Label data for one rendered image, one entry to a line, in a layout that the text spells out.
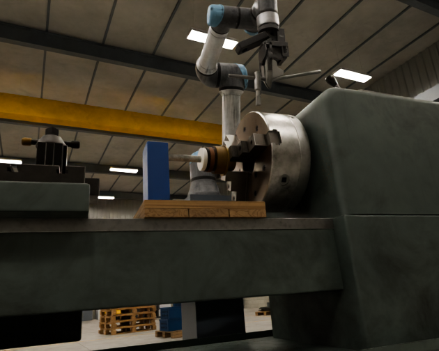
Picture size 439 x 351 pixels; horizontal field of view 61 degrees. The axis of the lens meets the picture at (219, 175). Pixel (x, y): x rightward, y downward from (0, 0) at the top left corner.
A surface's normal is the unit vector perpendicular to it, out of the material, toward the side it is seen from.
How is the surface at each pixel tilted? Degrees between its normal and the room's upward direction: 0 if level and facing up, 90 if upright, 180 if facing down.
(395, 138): 90
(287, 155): 104
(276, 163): 110
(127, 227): 90
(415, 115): 90
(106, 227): 90
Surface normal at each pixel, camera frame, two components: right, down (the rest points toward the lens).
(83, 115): 0.44, -0.31
